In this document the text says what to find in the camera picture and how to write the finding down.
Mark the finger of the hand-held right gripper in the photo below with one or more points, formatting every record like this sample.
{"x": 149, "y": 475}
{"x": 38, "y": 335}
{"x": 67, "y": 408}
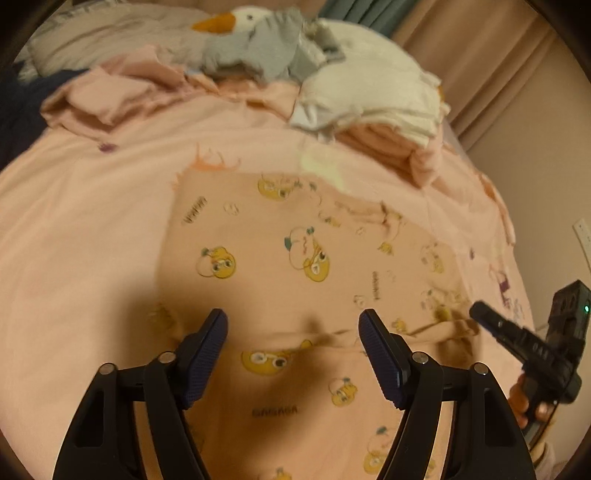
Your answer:
{"x": 501, "y": 327}

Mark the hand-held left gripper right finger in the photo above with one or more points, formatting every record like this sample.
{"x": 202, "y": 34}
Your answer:
{"x": 379, "y": 360}

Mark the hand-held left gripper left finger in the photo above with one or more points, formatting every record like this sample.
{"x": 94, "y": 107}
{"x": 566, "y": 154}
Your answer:
{"x": 204, "y": 360}

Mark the peach cartoon-print garment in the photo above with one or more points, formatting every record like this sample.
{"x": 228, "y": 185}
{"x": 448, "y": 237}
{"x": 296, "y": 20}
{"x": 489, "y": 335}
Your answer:
{"x": 277, "y": 277}

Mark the pink folded clothes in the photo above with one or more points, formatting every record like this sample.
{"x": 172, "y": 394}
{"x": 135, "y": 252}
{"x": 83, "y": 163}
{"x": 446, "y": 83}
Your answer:
{"x": 392, "y": 147}

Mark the white folded clothes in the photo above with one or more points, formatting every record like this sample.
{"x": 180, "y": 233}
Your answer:
{"x": 378, "y": 78}

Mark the grey clothes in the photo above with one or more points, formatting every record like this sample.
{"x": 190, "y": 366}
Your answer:
{"x": 258, "y": 50}

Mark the person's right hand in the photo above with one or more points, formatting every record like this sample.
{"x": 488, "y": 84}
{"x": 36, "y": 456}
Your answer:
{"x": 519, "y": 401}

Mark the pink deer-print bed sheet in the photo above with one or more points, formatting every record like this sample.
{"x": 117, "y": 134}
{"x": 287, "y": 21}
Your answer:
{"x": 92, "y": 207}

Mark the beige curtain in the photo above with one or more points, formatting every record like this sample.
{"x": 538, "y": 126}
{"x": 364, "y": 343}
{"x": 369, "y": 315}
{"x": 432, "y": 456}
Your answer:
{"x": 485, "y": 69}

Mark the pink crumpled garment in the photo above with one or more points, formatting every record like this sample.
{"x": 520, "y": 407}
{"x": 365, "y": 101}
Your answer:
{"x": 115, "y": 92}

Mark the dark blue cloth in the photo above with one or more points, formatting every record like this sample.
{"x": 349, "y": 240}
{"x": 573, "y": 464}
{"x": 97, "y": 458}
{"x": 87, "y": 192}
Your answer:
{"x": 23, "y": 106}

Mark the teal curtain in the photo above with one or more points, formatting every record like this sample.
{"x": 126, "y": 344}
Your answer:
{"x": 364, "y": 14}

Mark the white goose plush toy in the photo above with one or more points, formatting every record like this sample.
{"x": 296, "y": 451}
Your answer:
{"x": 249, "y": 18}

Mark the pale grey duvet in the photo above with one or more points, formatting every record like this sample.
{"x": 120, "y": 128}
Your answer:
{"x": 92, "y": 32}

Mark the white wall socket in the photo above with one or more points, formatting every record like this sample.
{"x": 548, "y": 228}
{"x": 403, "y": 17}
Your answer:
{"x": 582, "y": 237}

